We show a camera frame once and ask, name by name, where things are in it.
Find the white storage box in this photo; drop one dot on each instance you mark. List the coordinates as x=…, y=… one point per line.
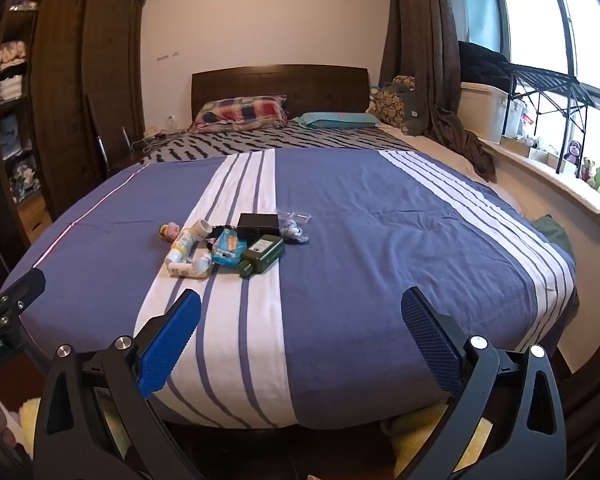
x=480, y=110

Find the teal roller blind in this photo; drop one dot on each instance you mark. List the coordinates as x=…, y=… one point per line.
x=480, y=5

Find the dark wooden wardrobe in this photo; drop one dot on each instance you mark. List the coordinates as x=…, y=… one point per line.
x=105, y=85

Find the light blue folded clothes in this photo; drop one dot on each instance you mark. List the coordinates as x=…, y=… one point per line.
x=15, y=135

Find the large window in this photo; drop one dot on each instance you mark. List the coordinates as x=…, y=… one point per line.
x=535, y=20

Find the purple monkey plush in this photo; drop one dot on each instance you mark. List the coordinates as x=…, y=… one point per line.
x=573, y=151

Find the brown patterned cushion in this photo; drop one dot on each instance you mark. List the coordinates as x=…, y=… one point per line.
x=387, y=105

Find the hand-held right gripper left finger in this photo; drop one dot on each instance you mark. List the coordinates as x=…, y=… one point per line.
x=172, y=340

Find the grey plush cushion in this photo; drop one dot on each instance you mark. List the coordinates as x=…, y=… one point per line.
x=415, y=110

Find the dark wooden headboard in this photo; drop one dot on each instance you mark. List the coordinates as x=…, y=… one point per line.
x=280, y=82

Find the black metal rack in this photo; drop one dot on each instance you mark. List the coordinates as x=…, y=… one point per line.
x=550, y=82

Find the clear storage box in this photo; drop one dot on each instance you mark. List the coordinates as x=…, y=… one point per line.
x=515, y=117

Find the dark green cloth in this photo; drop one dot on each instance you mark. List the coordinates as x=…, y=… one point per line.
x=555, y=235

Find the small beige plush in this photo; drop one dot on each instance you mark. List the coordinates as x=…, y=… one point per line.
x=588, y=170

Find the small black box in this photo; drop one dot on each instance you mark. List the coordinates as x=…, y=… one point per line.
x=257, y=222

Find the white cylinder container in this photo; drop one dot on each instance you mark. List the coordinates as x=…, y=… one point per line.
x=200, y=227

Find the red blue plaid pillow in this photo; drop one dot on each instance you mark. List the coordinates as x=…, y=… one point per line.
x=240, y=110

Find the green bottle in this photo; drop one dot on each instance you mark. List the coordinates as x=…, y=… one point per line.
x=260, y=255

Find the white yellow dotted tube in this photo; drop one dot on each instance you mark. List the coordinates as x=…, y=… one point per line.
x=182, y=245

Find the brown curtain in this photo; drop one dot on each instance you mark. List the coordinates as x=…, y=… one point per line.
x=420, y=35

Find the clear plastic box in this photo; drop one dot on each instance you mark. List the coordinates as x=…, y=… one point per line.
x=300, y=217

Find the white folded clothes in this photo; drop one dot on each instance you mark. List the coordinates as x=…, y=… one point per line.
x=10, y=90

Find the blue white wrapper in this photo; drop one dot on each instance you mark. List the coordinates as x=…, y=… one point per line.
x=292, y=232

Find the small pink toy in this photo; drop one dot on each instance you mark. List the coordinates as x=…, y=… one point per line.
x=169, y=231

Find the grey black patterned sheet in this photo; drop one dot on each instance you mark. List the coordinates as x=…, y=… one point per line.
x=280, y=140

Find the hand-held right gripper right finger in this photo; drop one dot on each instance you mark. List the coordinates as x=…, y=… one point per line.
x=430, y=340

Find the blue white striped blanket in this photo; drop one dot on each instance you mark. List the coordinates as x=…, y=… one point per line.
x=380, y=260

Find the black jacket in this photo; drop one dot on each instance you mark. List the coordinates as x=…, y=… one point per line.
x=485, y=65

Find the blue patterned clothes pile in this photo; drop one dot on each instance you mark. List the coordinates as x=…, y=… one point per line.
x=27, y=177

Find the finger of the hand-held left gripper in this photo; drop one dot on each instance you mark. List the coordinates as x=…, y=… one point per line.
x=25, y=285

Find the small cardboard box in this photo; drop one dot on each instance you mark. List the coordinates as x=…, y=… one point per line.
x=545, y=157

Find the blue wipes packet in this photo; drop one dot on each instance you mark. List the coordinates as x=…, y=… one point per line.
x=228, y=250

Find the teal pillow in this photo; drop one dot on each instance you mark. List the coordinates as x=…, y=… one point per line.
x=340, y=120

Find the folded metal chair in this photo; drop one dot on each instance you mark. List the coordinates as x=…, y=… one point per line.
x=100, y=145

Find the pink folded clothes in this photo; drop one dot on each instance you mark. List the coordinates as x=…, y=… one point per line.
x=12, y=55

